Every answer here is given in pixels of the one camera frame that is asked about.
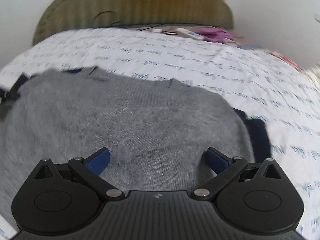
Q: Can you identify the grey navy raglan sweater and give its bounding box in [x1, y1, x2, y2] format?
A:
[1, 68, 271, 222]

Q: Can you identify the white script print quilt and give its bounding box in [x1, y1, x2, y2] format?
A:
[1, 28, 319, 239]

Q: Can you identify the red floral fabric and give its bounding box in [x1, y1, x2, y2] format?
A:
[265, 49, 304, 72]

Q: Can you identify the olive tufted headboard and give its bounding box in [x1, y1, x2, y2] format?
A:
[32, 0, 234, 45]

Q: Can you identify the purple garment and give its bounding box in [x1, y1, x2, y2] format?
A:
[195, 27, 234, 43]

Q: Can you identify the white power strip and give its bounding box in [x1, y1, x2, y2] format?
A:
[175, 28, 204, 41]

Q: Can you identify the black cable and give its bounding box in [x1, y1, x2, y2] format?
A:
[93, 10, 181, 30]

